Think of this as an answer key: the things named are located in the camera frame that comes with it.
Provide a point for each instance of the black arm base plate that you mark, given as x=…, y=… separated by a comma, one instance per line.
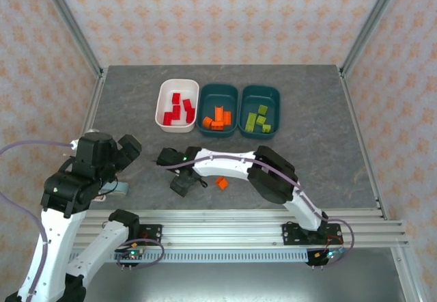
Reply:
x=290, y=233
x=153, y=233

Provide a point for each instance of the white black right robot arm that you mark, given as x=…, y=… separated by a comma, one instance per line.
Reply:
x=222, y=165

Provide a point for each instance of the grey metal panel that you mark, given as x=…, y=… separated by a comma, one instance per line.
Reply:
x=222, y=281

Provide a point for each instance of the small white pink object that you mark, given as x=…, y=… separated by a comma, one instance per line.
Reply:
x=100, y=197

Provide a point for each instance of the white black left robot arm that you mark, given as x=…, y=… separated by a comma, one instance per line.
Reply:
x=54, y=240

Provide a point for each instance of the small orange lego brick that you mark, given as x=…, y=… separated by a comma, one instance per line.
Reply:
x=207, y=122
x=222, y=182

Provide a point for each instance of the teal plastic container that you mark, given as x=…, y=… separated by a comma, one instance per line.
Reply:
x=252, y=98
x=211, y=97

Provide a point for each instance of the red lego brick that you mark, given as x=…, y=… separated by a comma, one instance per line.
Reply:
x=187, y=104
x=190, y=115
x=176, y=110
x=167, y=118
x=176, y=98

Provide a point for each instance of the small circuit board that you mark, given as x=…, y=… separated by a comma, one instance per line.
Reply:
x=329, y=255
x=133, y=255

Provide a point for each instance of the aluminium side rail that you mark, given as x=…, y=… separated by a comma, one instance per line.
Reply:
x=364, y=145
x=94, y=110

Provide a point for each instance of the aluminium mounting rail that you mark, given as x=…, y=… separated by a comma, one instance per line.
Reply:
x=222, y=230

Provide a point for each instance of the white plastic container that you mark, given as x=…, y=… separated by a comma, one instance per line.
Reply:
x=164, y=100

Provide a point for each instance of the aluminium frame post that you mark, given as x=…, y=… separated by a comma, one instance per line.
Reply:
x=373, y=18
x=70, y=18

